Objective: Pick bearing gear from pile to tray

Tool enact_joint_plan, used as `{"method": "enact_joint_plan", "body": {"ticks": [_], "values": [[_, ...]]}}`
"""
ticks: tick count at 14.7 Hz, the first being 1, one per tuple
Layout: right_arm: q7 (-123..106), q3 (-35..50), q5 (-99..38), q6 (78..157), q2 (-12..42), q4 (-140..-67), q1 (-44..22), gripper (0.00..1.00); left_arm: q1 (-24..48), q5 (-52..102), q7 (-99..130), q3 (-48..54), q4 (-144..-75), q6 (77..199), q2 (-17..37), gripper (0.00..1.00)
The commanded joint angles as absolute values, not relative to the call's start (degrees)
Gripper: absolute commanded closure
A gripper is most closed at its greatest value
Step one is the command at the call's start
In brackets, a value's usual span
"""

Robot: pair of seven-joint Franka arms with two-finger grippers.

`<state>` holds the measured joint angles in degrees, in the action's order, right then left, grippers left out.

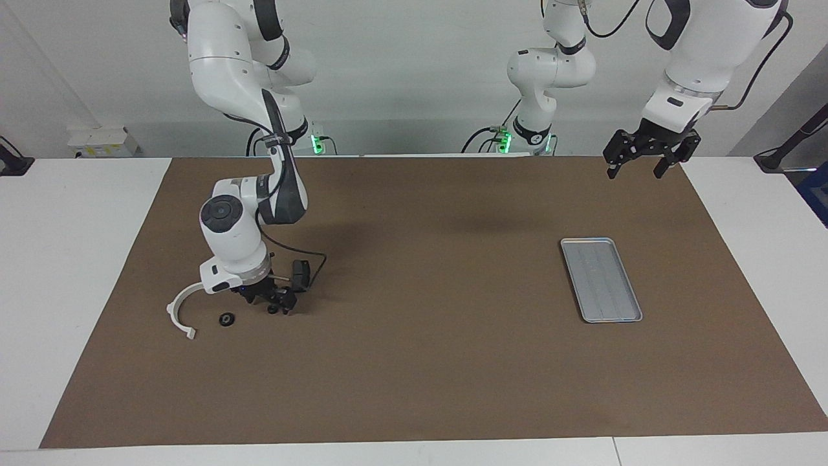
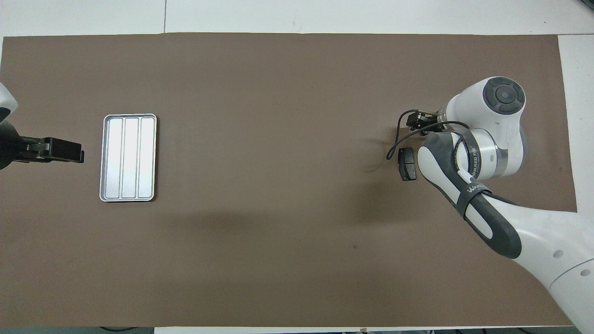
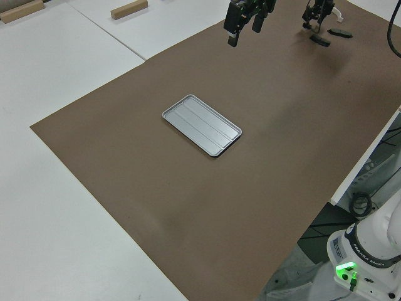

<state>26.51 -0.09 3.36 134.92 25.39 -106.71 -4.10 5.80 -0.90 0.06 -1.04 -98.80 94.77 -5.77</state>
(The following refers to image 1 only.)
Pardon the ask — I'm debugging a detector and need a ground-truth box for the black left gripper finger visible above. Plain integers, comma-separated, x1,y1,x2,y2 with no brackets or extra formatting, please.
653,131,703,180
602,129,642,181

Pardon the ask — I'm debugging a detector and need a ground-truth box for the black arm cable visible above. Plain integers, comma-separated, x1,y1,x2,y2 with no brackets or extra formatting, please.
579,0,794,111
254,133,328,294

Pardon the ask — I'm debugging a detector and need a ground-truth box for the white curved plastic bracket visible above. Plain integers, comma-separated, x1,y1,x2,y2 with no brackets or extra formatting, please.
165,280,212,341

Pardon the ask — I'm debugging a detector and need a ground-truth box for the black base cable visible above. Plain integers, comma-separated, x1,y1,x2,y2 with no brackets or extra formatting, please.
461,97,522,155
245,126,270,157

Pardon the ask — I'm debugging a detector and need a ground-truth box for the black stand with pole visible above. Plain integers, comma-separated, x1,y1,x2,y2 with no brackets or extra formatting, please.
753,102,828,173

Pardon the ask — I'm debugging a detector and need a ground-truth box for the silver metal tray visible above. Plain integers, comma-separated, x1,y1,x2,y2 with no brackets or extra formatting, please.
560,237,644,325

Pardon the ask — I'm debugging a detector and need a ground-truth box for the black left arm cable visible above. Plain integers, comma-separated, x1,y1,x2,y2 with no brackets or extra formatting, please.
579,0,794,111

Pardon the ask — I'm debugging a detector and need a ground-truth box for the black clamp mount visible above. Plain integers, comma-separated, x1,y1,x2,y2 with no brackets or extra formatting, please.
0,135,35,177

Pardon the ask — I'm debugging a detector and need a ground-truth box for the rectangular dark brake pad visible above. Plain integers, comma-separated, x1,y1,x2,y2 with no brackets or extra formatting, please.
290,259,313,294

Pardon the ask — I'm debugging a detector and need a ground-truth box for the white power strip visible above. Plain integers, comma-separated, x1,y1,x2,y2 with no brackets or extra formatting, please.
67,126,140,159

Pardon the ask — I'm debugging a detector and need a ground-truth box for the blue box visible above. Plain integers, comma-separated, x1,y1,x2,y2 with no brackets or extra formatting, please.
796,160,828,229

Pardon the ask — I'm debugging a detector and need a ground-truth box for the brown table mat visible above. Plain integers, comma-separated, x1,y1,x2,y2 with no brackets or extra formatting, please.
39,155,828,450

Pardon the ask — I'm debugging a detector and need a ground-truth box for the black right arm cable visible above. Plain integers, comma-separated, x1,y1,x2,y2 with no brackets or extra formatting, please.
254,133,328,294

